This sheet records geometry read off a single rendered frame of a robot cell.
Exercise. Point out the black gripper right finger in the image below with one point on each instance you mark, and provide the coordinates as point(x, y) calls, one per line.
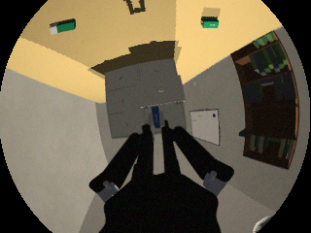
point(214, 173)

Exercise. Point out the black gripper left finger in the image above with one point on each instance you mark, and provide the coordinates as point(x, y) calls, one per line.
point(112, 178)

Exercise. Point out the blue aa battery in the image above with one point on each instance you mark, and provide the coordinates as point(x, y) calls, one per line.
point(156, 116)

